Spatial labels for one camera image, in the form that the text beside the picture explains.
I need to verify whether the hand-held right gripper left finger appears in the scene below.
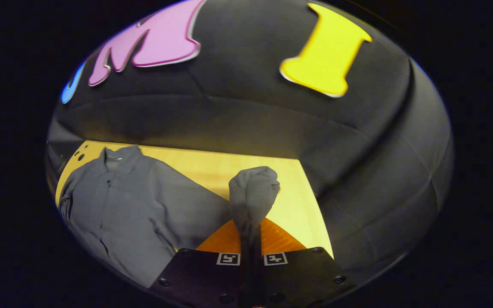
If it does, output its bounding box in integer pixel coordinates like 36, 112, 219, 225
149, 219, 251, 307

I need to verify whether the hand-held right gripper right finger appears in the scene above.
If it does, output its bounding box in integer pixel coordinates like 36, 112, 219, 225
251, 218, 357, 307

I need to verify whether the grey collared shirt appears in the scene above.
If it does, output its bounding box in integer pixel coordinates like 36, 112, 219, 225
58, 145, 280, 288

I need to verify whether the black backdrop cloth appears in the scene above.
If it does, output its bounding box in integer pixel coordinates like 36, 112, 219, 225
45, 0, 454, 285

